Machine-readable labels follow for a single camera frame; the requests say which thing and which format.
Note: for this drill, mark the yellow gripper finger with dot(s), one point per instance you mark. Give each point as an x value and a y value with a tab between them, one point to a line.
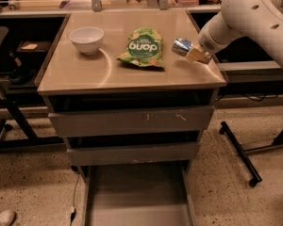
197	53

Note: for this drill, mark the green dang chips bag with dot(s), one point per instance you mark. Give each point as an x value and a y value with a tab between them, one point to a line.
144	48

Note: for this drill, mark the grey drawer cabinet with counter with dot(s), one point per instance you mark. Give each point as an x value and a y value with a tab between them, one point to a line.
117	94

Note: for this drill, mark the silver blue redbull can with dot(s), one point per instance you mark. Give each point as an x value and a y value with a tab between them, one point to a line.
181	46

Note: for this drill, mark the grey metal shelf beam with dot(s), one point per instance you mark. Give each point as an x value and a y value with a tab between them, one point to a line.
254	71

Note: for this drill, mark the grey top drawer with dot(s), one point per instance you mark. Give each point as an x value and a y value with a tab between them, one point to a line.
131	121

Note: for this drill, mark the grey open bottom drawer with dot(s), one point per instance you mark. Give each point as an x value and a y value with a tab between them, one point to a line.
154	194

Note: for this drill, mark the white shoe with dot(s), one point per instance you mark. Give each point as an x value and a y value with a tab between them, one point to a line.
7	217

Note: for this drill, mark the black wheeled table leg right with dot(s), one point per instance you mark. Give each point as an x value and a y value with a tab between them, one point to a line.
244	157

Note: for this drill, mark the white ceramic bowl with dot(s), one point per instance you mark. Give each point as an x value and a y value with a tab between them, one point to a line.
87	40

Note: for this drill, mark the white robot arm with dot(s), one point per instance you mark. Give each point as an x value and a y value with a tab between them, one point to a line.
258	20

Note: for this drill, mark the grey middle drawer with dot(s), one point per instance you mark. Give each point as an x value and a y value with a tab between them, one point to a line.
134	154

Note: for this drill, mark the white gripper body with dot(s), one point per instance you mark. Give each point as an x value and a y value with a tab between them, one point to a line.
205	41

